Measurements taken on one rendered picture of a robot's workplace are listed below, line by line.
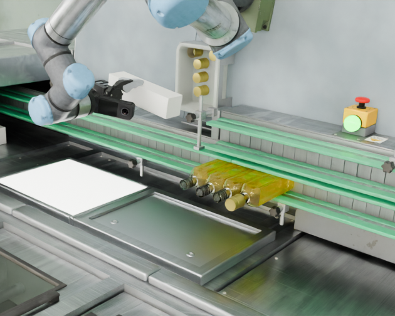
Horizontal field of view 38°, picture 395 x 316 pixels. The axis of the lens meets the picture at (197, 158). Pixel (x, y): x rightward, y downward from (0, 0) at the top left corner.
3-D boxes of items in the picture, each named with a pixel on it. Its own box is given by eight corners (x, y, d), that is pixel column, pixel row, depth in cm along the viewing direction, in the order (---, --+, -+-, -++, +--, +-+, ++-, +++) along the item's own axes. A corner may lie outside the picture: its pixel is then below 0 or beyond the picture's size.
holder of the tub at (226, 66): (190, 119, 203) (176, 123, 197) (194, 40, 194) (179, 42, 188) (230, 128, 193) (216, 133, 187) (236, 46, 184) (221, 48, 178)
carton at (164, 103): (123, 71, 176) (109, 73, 172) (182, 95, 163) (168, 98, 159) (121, 89, 179) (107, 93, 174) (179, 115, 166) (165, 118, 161)
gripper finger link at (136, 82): (131, 68, 168) (107, 79, 163) (145, 73, 165) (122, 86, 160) (131, 77, 170) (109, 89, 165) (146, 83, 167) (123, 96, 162)
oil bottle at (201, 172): (229, 169, 180) (185, 187, 165) (231, 152, 179) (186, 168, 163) (244, 173, 177) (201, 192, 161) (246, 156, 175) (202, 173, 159)
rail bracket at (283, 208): (289, 214, 171) (264, 228, 161) (291, 192, 168) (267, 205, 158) (301, 217, 168) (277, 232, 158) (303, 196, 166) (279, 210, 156)
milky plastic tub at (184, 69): (190, 104, 201) (173, 108, 195) (192, 39, 194) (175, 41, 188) (231, 113, 191) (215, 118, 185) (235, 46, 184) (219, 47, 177)
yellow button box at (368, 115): (352, 127, 165) (340, 131, 160) (355, 101, 163) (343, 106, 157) (375, 132, 161) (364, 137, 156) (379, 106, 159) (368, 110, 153)
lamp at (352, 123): (345, 128, 159) (340, 130, 156) (347, 113, 157) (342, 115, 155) (360, 131, 156) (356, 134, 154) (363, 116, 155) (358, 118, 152)
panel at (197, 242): (69, 163, 215) (-13, 187, 190) (69, 156, 214) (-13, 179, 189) (275, 239, 163) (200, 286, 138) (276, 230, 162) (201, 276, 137)
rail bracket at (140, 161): (153, 168, 203) (125, 178, 193) (153, 150, 200) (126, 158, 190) (162, 171, 200) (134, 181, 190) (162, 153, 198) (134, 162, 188)
